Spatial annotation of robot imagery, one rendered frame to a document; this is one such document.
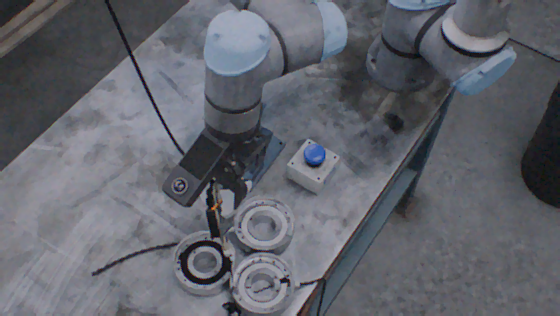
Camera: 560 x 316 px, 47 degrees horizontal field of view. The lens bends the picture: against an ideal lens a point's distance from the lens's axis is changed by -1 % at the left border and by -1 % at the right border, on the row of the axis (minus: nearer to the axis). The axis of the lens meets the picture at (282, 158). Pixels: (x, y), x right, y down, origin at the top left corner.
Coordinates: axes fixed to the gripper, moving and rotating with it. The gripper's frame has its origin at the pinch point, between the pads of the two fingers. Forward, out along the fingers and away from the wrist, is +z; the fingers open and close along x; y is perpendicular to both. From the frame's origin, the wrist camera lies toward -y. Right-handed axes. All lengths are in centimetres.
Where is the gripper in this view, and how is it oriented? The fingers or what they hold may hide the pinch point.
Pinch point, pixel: (215, 209)
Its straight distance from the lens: 101.5
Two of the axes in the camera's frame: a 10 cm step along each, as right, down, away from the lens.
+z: -1.2, 6.3, 7.7
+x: -8.2, -5.0, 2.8
